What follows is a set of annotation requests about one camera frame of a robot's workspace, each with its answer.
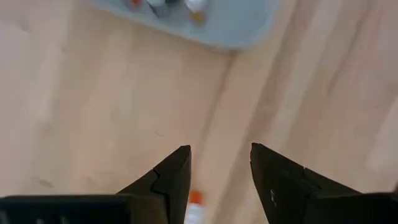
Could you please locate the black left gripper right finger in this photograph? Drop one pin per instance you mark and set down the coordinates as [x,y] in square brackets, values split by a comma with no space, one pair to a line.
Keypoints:
[311,202]

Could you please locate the small orange food coloring bottle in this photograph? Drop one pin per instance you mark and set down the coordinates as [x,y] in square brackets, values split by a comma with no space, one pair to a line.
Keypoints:
[195,207]
[135,3]

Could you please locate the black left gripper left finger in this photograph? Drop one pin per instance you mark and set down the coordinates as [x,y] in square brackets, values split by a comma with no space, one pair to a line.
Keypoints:
[93,211]

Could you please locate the small yellow food coloring bottle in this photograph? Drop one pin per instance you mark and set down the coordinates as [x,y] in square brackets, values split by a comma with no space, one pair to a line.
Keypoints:
[197,12]

